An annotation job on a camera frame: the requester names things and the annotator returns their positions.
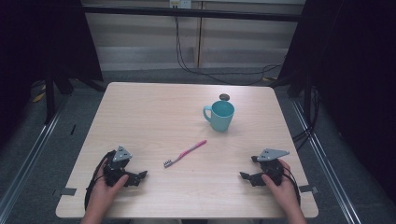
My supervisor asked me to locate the person's right hand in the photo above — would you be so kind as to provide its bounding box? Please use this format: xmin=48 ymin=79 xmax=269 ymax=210
xmin=261 ymin=159 xmax=303 ymax=216

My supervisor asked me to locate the grey tape piece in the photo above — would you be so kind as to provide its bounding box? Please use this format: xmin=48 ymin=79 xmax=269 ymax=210
xmin=298 ymin=184 xmax=319 ymax=194

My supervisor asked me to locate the black curtain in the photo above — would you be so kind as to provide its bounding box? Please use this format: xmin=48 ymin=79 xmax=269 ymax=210
xmin=276 ymin=0 xmax=396 ymax=204
xmin=0 ymin=0 xmax=105 ymax=147

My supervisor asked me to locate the metal floor rail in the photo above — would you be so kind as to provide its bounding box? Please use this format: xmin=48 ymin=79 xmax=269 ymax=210
xmin=0 ymin=102 xmax=64 ymax=216
xmin=290 ymin=99 xmax=363 ymax=224

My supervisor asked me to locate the bundle of black cables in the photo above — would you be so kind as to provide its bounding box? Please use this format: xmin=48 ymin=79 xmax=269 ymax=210
xmin=291 ymin=87 xmax=321 ymax=152

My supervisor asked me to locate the long black floor cable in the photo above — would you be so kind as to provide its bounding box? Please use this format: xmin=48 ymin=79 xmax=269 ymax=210
xmin=174 ymin=7 xmax=283 ymax=86

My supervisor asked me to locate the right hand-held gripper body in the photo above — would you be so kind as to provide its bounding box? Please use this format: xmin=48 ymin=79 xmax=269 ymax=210
xmin=251 ymin=148 xmax=290 ymax=187

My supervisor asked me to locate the white wall power outlet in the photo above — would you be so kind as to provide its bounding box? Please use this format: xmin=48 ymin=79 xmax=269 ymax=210
xmin=169 ymin=0 xmax=192 ymax=9

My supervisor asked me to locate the pink toothbrush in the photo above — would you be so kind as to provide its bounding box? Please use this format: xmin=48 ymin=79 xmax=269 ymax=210
xmin=163 ymin=139 xmax=208 ymax=169

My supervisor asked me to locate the black horizontal bar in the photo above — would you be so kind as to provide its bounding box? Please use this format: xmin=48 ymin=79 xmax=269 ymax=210
xmin=83 ymin=5 xmax=303 ymax=22

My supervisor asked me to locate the black metal stand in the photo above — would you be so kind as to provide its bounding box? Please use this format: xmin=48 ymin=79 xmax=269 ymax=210
xmin=43 ymin=66 xmax=106 ymax=125

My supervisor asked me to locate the person's left hand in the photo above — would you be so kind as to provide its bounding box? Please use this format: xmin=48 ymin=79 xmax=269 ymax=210
xmin=90 ymin=158 xmax=130 ymax=208

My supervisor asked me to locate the left hand-held gripper black cable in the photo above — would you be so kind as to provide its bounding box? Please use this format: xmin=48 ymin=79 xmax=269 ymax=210
xmin=83 ymin=149 xmax=116 ymax=211

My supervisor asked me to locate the yellow floor tape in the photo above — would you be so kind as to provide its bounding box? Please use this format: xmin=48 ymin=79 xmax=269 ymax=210
xmin=32 ymin=84 xmax=47 ymax=104

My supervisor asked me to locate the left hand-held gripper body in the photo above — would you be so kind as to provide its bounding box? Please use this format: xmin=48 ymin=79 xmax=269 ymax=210
xmin=103 ymin=145 xmax=134 ymax=188

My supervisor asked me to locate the teal cup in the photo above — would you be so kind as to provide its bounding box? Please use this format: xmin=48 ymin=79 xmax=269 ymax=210
xmin=203 ymin=100 xmax=236 ymax=133

